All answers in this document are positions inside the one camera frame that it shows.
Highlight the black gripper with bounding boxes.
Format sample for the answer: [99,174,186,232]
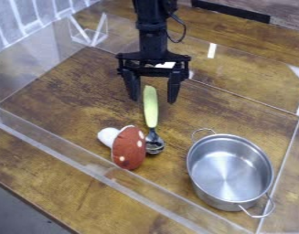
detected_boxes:
[116,31,191,103]

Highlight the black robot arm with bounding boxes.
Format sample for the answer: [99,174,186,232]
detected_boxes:
[116,0,191,103]

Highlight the red plush mushroom toy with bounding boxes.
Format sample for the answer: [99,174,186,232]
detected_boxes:
[96,125,146,170]

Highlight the black bar at back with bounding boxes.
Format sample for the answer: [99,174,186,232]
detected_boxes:
[191,0,271,24]

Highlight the silver metal pot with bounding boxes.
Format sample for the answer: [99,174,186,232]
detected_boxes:
[186,128,277,218]

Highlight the black cable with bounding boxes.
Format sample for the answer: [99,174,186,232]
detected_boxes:
[164,12,188,44]

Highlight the green handled metal spoon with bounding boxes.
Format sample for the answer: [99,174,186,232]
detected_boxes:
[143,85,164,154]

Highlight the clear acrylic enclosure wall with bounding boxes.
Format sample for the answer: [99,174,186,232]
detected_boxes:
[0,0,299,234]

